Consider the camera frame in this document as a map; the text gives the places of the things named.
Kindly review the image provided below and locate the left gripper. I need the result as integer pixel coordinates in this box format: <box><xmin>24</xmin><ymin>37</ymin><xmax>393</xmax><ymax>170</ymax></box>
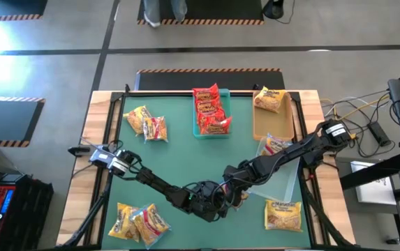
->
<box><xmin>185</xmin><ymin>181</ymin><xmax>237</xmax><ymax>223</ymax></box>

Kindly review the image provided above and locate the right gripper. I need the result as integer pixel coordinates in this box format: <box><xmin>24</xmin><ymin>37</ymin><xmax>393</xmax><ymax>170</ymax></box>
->
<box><xmin>224</xmin><ymin>162</ymin><xmax>256</xmax><ymax>211</ymax></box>

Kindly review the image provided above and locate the yellow Maruchan noodle packet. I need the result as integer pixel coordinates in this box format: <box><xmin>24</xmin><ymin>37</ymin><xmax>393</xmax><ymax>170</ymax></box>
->
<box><xmin>122</xmin><ymin>105</ymin><xmax>153</xmax><ymax>136</ymax></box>
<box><xmin>108</xmin><ymin>201</ymin><xmax>140</xmax><ymax>243</ymax></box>
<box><xmin>253</xmin><ymin>86</ymin><xmax>288</xmax><ymax>114</ymax></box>
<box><xmin>264</xmin><ymin>198</ymin><xmax>303</xmax><ymax>233</ymax></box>

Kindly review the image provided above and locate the clear plastic bin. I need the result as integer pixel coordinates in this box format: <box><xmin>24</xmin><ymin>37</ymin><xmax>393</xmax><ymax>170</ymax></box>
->
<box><xmin>245</xmin><ymin>137</ymin><xmax>302</xmax><ymax>204</ymax></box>

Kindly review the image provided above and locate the teal plastic bin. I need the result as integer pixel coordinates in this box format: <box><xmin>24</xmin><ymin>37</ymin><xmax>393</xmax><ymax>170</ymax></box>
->
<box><xmin>191</xmin><ymin>88</ymin><xmax>233</xmax><ymax>140</ymax></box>

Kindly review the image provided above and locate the green table mat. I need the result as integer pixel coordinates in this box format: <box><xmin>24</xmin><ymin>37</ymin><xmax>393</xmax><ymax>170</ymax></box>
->
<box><xmin>101</xmin><ymin>96</ymin><xmax>312</xmax><ymax>250</ymax></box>

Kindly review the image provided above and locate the black hazard-striped floor mat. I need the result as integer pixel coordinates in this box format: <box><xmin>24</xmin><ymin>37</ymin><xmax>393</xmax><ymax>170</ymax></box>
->
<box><xmin>136</xmin><ymin>0</ymin><xmax>265</xmax><ymax>26</ymax></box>
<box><xmin>135</xmin><ymin>68</ymin><xmax>286</xmax><ymax>91</ymax></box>
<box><xmin>0</xmin><ymin>96</ymin><xmax>46</xmax><ymax>149</ymax></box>
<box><xmin>0</xmin><ymin>0</ymin><xmax>48</xmax><ymax>22</ymax></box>

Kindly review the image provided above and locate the white box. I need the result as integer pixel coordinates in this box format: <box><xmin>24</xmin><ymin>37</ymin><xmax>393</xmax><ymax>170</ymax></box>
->
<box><xmin>350</xmin><ymin>160</ymin><xmax>397</xmax><ymax>206</ymax></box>

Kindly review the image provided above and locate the black power brick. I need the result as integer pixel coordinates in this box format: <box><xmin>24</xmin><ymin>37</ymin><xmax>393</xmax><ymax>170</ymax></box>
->
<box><xmin>366</xmin><ymin>121</ymin><xmax>392</xmax><ymax>147</ymax></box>

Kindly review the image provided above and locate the wooden table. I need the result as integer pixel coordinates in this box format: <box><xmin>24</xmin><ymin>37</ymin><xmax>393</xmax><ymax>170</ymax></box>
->
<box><xmin>56</xmin><ymin>89</ymin><xmax>357</xmax><ymax>247</ymax></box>

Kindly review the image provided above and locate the black stand base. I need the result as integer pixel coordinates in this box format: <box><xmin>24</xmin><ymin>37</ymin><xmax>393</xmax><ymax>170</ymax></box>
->
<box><xmin>261</xmin><ymin>0</ymin><xmax>285</xmax><ymax>20</ymax></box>

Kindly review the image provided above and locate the black side desk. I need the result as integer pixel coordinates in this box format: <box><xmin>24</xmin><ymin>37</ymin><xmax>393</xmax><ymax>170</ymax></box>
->
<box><xmin>339</xmin><ymin>71</ymin><xmax>400</xmax><ymax>251</ymax></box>

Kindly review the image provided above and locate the black plastic crate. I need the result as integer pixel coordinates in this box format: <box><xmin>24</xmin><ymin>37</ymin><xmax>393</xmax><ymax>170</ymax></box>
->
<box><xmin>0</xmin><ymin>173</ymin><xmax>54</xmax><ymax>251</ymax></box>

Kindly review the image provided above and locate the person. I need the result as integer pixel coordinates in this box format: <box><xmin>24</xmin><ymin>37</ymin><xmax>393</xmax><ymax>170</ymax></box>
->
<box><xmin>142</xmin><ymin>0</ymin><xmax>188</xmax><ymax>29</ymax></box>

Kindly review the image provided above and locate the yellow floor cable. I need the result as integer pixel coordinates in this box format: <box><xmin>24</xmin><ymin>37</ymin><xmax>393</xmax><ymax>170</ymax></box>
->
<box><xmin>320</xmin><ymin>93</ymin><xmax>391</xmax><ymax>142</ymax></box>

